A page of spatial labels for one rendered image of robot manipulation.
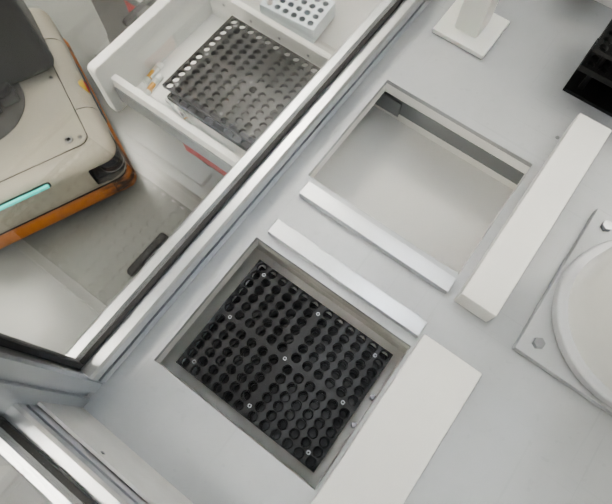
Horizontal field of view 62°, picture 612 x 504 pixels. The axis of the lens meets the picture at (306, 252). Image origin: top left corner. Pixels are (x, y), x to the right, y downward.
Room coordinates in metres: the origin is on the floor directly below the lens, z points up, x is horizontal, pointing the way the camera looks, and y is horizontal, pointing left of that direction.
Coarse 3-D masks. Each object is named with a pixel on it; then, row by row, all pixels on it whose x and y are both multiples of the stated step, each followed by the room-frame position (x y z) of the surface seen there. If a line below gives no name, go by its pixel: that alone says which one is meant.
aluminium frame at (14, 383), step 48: (384, 48) 0.54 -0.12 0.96; (336, 96) 0.44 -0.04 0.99; (288, 144) 0.36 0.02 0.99; (240, 192) 0.29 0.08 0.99; (192, 240) 0.22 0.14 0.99; (0, 336) 0.08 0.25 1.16; (144, 336) 0.12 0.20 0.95; (0, 384) 0.04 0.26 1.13; (48, 384) 0.05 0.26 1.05; (96, 384) 0.06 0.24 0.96; (48, 432) 0.00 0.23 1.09; (96, 480) -0.04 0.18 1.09
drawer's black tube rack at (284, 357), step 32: (256, 288) 0.19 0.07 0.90; (288, 288) 0.19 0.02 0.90; (256, 320) 0.15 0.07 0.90; (288, 320) 0.15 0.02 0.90; (320, 320) 0.15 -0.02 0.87; (192, 352) 0.11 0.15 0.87; (224, 352) 0.11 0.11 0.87; (256, 352) 0.10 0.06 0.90; (288, 352) 0.10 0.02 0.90; (320, 352) 0.11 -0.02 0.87; (352, 352) 0.10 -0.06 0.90; (224, 384) 0.06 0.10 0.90; (256, 384) 0.07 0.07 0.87; (288, 384) 0.06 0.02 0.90; (320, 384) 0.06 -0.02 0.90; (352, 384) 0.06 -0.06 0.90; (256, 416) 0.03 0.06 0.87; (288, 416) 0.03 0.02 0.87; (320, 416) 0.02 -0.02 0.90; (288, 448) -0.01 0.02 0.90; (320, 448) -0.01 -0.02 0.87
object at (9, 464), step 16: (0, 432) 0.00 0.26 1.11; (0, 448) -0.01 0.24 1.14; (16, 448) -0.01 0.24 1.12; (0, 464) -0.02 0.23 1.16; (16, 464) -0.02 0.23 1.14; (32, 464) -0.02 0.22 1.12; (0, 480) -0.03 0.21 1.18; (16, 480) -0.03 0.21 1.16; (32, 480) -0.03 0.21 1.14; (48, 480) -0.03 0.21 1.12; (0, 496) -0.04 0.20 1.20; (16, 496) -0.04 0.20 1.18; (32, 496) -0.04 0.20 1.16; (48, 496) -0.04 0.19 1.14; (64, 496) -0.05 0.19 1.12; (80, 496) -0.05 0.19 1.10
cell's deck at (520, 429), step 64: (448, 0) 0.66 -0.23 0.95; (512, 0) 0.66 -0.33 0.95; (576, 0) 0.66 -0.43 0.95; (384, 64) 0.53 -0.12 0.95; (448, 64) 0.53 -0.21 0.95; (512, 64) 0.53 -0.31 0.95; (576, 64) 0.53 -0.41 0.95; (448, 128) 0.44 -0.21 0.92; (512, 128) 0.42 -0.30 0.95; (512, 192) 0.33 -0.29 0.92; (576, 192) 0.32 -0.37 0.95; (384, 256) 0.22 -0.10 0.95; (192, 320) 0.14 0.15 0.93; (384, 320) 0.14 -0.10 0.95; (448, 320) 0.14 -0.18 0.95; (512, 320) 0.14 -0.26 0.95; (128, 384) 0.06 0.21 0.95; (384, 384) 0.06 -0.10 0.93; (512, 384) 0.06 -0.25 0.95; (192, 448) -0.01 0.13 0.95; (256, 448) -0.01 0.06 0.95; (448, 448) -0.01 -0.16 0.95; (512, 448) -0.01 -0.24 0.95; (576, 448) -0.01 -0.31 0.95
